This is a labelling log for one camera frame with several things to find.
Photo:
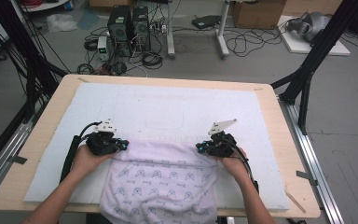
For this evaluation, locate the black flat laptop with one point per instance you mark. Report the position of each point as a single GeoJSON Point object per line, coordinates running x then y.
{"type": "Point", "coordinates": [205, 21]}

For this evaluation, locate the white foam mat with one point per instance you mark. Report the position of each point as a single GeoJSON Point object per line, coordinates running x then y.
{"type": "Point", "coordinates": [167, 109]}

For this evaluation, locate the large black computer tower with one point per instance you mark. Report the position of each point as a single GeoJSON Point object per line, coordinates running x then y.
{"type": "Point", "coordinates": [119, 29]}

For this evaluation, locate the white power unit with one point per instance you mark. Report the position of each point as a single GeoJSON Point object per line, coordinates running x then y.
{"type": "Point", "coordinates": [103, 46]}

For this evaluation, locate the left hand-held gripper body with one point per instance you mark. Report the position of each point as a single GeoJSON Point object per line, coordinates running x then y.
{"type": "Point", "coordinates": [102, 144]}

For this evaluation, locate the white floor board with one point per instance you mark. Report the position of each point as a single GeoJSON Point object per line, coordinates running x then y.
{"type": "Point", "coordinates": [298, 46]}

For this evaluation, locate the lilac printed towel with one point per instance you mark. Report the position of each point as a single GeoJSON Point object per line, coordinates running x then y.
{"type": "Point", "coordinates": [158, 183]}

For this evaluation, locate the pale cardboard box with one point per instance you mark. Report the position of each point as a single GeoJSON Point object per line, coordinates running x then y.
{"type": "Point", "coordinates": [310, 6]}

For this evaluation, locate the person's right hand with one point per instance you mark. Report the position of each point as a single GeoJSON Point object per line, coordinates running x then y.
{"type": "Point", "coordinates": [237, 168]}

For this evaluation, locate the white desk leg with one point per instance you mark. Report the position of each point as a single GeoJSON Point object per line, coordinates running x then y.
{"type": "Point", "coordinates": [222, 37]}
{"type": "Point", "coordinates": [170, 31]}

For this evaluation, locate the teal floor sheet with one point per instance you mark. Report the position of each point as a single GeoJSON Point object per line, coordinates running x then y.
{"type": "Point", "coordinates": [88, 19]}

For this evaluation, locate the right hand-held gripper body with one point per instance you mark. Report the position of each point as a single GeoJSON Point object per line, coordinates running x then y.
{"type": "Point", "coordinates": [222, 146]}

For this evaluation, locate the black tape piece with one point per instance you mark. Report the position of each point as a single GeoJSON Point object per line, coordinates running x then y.
{"type": "Point", "coordinates": [306, 177]}
{"type": "Point", "coordinates": [18, 160]}

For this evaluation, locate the brown cardboard box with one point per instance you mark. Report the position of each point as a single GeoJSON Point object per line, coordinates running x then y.
{"type": "Point", "coordinates": [258, 14]}

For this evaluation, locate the clear plastic bag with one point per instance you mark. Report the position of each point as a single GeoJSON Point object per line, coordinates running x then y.
{"type": "Point", "coordinates": [61, 22]}

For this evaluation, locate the grey headset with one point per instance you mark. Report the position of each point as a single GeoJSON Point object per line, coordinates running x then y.
{"type": "Point", "coordinates": [310, 25]}

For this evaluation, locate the slim black computer tower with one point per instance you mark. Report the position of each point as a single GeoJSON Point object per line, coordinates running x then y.
{"type": "Point", "coordinates": [141, 28]}

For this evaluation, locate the aluminium rail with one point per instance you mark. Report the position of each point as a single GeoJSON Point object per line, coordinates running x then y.
{"type": "Point", "coordinates": [3, 155]}
{"type": "Point", "coordinates": [313, 161]}

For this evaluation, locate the person's left hand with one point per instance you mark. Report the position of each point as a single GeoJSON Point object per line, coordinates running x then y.
{"type": "Point", "coordinates": [85, 163]}

